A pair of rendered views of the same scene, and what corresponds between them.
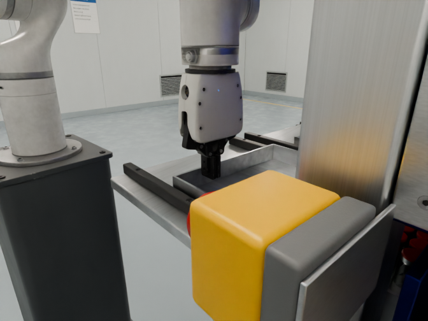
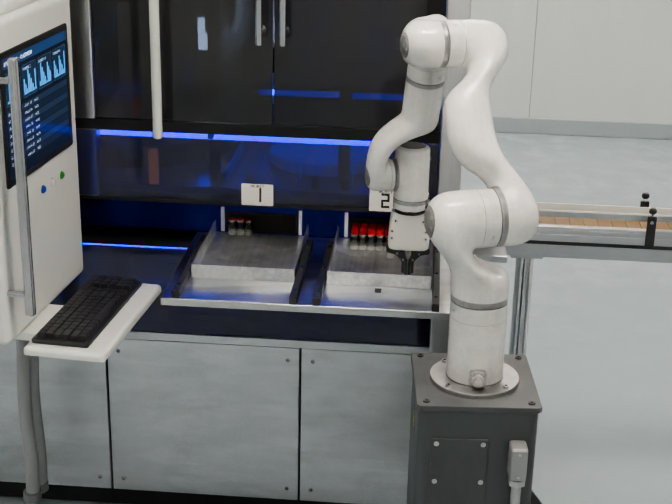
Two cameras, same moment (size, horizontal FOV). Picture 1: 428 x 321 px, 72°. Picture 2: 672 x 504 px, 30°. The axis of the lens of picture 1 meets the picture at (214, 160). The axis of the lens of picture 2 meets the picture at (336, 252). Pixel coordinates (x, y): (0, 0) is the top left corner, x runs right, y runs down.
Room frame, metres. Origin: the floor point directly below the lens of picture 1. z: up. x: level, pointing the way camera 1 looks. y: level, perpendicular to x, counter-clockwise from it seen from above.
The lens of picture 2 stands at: (2.61, 1.96, 2.05)
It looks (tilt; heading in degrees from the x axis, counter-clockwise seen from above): 21 degrees down; 226
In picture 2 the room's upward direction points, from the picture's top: 1 degrees clockwise
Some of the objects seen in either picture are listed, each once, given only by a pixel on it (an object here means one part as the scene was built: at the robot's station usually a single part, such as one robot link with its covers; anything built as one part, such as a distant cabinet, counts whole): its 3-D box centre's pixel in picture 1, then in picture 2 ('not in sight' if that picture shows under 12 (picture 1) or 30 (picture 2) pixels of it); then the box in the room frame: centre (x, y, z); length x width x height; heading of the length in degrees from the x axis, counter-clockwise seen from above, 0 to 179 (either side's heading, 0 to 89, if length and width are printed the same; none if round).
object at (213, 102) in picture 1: (210, 100); (409, 227); (0.46, 0.01, 1.03); 0.10 x 0.08 x 0.11; 132
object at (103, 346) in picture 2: not in sight; (81, 316); (1.07, -0.53, 0.79); 0.45 x 0.28 x 0.03; 36
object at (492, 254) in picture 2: not in sight; (482, 249); (0.10, -0.05, 0.87); 0.14 x 0.13 x 0.02; 42
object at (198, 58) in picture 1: (209, 58); (411, 203); (0.46, 0.01, 1.09); 0.09 x 0.08 x 0.03; 132
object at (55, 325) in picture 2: not in sight; (89, 308); (1.05, -0.51, 0.82); 0.40 x 0.14 x 0.02; 36
